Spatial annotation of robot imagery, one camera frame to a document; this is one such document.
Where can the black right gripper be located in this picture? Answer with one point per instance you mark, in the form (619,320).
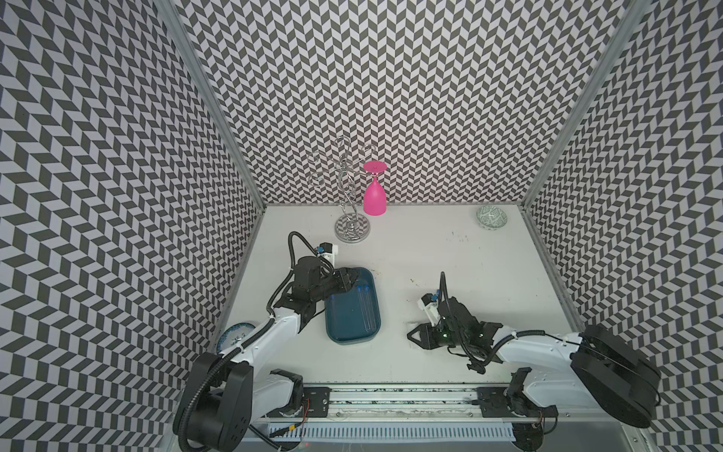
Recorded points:
(425,341)

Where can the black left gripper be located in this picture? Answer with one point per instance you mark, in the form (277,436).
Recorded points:
(343,279)

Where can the blue capped test tube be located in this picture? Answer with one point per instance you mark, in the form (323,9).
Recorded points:
(369,312)
(376,313)
(362,303)

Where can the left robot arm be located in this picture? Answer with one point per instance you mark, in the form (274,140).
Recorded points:
(225,393)

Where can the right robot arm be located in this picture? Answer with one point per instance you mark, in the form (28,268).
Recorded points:
(587,370)

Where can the teal plastic water tub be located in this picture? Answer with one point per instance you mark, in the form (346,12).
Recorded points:
(343,315)

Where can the chrome glass rack stand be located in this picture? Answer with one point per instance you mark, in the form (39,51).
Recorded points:
(352,227)

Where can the pink plastic wine glass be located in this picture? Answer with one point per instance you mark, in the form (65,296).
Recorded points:
(375,200)

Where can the blue patterned plate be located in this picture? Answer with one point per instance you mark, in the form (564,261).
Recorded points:
(234,336)

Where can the patterned ceramic bowl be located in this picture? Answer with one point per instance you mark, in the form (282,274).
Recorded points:
(491,217)

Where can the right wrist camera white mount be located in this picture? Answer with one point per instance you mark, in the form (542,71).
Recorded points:
(429,304)

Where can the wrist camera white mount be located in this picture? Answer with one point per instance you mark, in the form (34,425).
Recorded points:
(429,304)
(328,251)

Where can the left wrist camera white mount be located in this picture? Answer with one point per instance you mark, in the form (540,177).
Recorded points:
(328,251)

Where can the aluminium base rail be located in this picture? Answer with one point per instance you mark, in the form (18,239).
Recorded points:
(436,402)

